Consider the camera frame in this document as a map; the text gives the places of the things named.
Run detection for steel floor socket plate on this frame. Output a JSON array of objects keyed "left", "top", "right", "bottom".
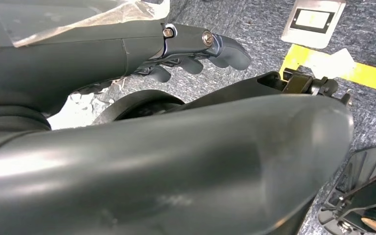
[{"left": 281, "top": 0, "right": 347, "bottom": 49}]

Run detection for white paper scrap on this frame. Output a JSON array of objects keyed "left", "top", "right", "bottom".
[{"left": 311, "top": 47, "right": 357, "bottom": 79}]

